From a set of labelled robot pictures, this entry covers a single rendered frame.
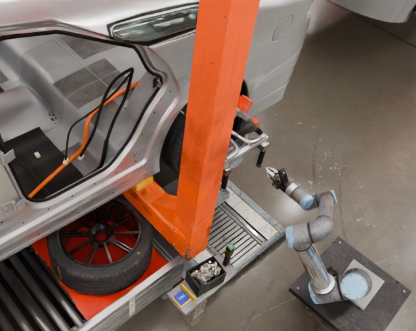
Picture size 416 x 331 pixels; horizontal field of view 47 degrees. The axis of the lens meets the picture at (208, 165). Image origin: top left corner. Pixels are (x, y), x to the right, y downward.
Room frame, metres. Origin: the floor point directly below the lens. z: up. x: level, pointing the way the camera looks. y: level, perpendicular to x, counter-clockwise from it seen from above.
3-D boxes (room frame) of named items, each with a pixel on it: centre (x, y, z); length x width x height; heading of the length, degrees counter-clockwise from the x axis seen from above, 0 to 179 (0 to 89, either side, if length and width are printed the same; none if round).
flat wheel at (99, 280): (1.64, 0.59, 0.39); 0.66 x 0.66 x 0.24
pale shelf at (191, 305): (1.44, -0.09, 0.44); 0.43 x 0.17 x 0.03; 141
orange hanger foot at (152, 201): (1.85, 0.29, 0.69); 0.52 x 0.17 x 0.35; 51
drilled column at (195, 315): (1.42, -0.07, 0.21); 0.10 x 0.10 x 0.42; 51
